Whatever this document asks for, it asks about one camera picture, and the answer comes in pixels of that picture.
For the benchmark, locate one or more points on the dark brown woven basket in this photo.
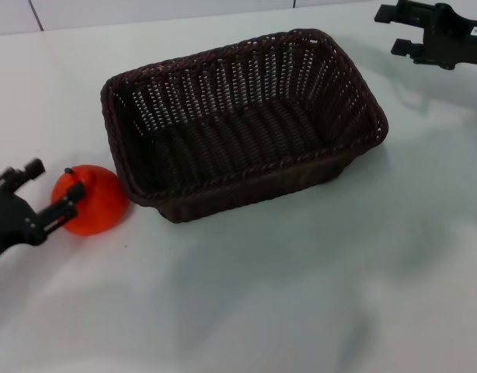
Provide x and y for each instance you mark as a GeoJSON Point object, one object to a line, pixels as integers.
{"type": "Point", "coordinates": [238, 147]}

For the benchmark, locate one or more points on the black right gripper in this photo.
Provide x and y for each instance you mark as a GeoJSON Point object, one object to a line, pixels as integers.
{"type": "Point", "coordinates": [444, 35]}

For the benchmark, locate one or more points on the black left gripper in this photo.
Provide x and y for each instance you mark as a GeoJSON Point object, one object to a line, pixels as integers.
{"type": "Point", "coordinates": [7, 225]}

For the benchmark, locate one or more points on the orange tangerine with stem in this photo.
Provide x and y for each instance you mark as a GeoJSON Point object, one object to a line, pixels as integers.
{"type": "Point", "coordinates": [102, 202]}

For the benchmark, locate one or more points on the white tablecloth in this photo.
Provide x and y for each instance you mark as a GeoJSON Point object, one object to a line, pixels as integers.
{"type": "Point", "coordinates": [262, 303]}

